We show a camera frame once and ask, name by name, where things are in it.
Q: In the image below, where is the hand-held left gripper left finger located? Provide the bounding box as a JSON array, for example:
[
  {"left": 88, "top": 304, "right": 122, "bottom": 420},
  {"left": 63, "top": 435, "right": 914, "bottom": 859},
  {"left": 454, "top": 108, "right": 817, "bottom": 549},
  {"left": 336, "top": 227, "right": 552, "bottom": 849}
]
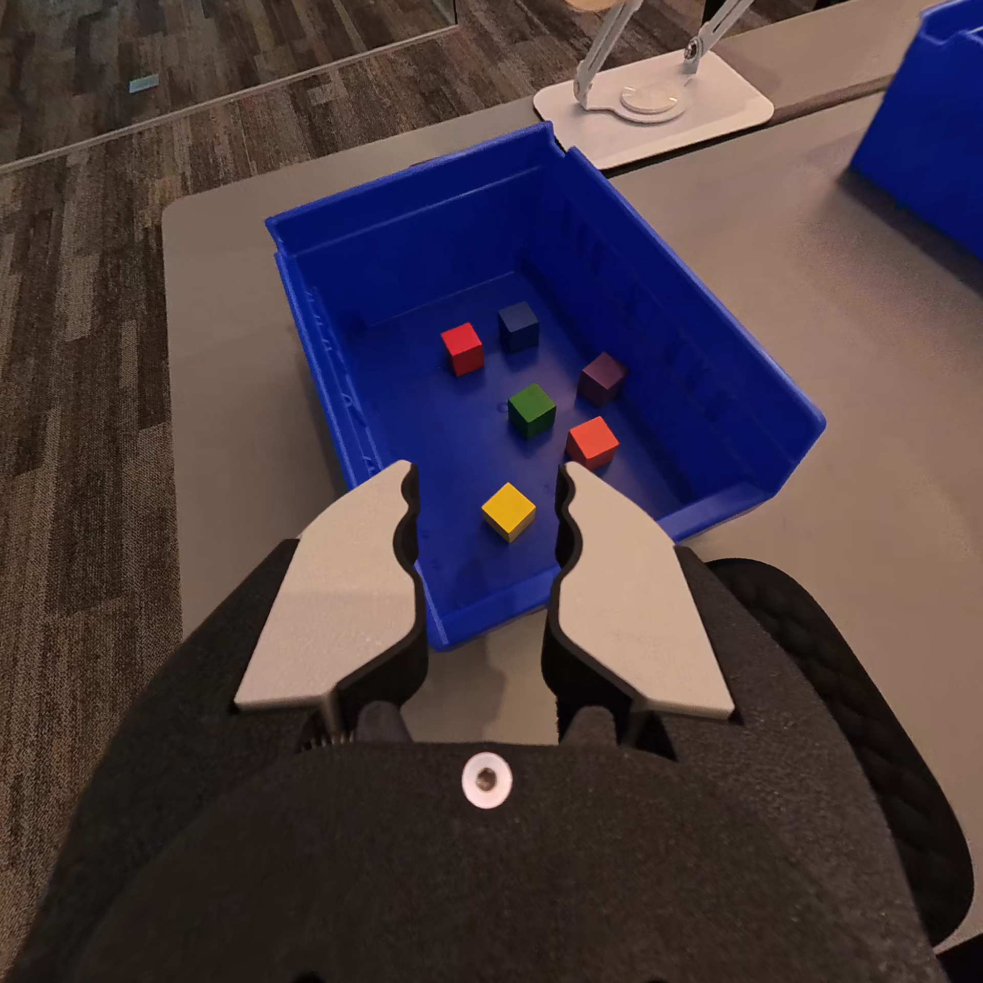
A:
[{"left": 232, "top": 459, "right": 430, "bottom": 736}]

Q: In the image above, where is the dark blue wooden cube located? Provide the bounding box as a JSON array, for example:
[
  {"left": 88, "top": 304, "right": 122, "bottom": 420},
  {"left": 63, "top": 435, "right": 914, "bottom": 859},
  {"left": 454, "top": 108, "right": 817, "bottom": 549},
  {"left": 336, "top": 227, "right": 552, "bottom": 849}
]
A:
[{"left": 498, "top": 301, "right": 540, "bottom": 354}]

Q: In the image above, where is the blue plastic storage bin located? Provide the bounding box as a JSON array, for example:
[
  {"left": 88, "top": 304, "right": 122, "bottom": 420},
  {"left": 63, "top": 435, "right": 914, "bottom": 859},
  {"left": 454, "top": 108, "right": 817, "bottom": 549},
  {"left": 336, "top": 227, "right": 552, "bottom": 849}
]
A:
[
  {"left": 265, "top": 121, "right": 827, "bottom": 652},
  {"left": 849, "top": 0, "right": 983, "bottom": 262}
]

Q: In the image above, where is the orange wooden cube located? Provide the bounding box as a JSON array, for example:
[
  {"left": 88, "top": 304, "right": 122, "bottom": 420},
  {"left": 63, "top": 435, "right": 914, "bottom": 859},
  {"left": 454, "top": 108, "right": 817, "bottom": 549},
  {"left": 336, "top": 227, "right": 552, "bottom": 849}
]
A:
[{"left": 566, "top": 415, "right": 621, "bottom": 472}]

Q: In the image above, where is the green wooden cube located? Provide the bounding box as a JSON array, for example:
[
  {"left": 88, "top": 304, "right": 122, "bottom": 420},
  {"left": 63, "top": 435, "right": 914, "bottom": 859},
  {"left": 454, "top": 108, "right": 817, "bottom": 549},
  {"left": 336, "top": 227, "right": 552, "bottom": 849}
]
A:
[{"left": 507, "top": 382, "right": 558, "bottom": 440}]

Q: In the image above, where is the red wooden cube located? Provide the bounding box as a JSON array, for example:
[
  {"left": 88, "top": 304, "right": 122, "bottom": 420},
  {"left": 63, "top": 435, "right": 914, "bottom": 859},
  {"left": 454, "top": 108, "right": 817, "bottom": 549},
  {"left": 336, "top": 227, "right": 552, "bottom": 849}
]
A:
[{"left": 441, "top": 322, "right": 485, "bottom": 378}]

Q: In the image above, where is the yellow wooden cube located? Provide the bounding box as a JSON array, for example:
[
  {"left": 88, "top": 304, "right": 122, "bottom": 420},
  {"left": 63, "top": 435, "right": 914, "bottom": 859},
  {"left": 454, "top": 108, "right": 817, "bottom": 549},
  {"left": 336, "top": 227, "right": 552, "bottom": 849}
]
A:
[{"left": 481, "top": 481, "right": 537, "bottom": 544}]

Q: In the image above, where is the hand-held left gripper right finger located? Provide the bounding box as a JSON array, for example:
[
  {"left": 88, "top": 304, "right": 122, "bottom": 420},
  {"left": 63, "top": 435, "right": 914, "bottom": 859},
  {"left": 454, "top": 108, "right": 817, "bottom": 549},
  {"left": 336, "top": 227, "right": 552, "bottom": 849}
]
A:
[{"left": 541, "top": 461, "right": 737, "bottom": 743}]

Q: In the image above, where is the purple wooden cube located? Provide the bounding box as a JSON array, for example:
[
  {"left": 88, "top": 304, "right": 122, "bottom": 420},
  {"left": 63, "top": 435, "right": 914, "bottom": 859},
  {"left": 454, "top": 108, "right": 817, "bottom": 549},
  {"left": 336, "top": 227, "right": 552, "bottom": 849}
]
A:
[{"left": 578, "top": 352, "right": 628, "bottom": 408}]

